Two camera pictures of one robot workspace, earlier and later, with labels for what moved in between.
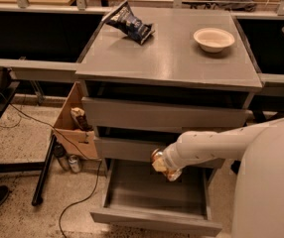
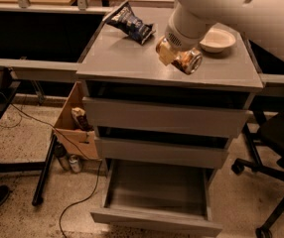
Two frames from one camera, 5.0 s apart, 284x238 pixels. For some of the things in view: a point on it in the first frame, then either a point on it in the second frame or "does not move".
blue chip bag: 123,19 does not move
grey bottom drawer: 137,196 does not move
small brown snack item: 171,175 → 189,60
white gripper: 171,160 → 181,39
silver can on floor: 73,163 does not move
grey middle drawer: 140,149 does not move
